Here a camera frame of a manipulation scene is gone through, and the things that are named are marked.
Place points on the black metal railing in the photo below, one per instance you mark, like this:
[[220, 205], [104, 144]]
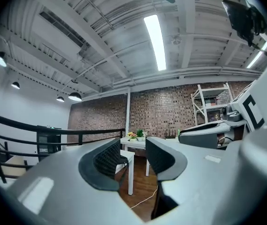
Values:
[[18, 125]]

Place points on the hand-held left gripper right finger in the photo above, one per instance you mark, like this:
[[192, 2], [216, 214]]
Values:
[[201, 177]]

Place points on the green potted plant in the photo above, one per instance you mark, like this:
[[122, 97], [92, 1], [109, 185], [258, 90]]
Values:
[[140, 133]]

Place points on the black router with antennas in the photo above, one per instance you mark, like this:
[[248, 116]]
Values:
[[169, 135]]

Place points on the long ceiling strip light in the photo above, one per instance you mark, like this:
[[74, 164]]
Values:
[[155, 42]]

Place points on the white support pillar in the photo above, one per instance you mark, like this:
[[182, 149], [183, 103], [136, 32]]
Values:
[[128, 111]]

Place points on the short ceiling strip light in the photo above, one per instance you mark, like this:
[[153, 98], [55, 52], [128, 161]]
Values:
[[256, 55]]

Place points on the white table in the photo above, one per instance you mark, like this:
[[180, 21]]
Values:
[[133, 142], [130, 170]]

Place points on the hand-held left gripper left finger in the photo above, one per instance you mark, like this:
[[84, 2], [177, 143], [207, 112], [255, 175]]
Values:
[[61, 172]]

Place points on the potted colourful flowers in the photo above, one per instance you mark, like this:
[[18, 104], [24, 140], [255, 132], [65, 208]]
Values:
[[131, 135]]

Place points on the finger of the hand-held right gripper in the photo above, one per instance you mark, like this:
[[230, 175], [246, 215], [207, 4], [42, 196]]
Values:
[[199, 137]]

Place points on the light wooden box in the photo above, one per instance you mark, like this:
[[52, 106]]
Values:
[[14, 166]]

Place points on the black cabinet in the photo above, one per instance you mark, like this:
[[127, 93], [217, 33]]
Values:
[[48, 139]]

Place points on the small ceiling fan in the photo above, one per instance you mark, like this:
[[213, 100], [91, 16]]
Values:
[[176, 40]]

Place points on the black pendant lamp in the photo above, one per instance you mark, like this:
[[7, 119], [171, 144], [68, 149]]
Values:
[[0, 58], [60, 99], [15, 85], [75, 96]]

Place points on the white metal shelf rack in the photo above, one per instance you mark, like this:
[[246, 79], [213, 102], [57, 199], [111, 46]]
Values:
[[202, 102]]

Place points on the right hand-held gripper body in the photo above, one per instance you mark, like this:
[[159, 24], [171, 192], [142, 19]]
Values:
[[243, 116]]

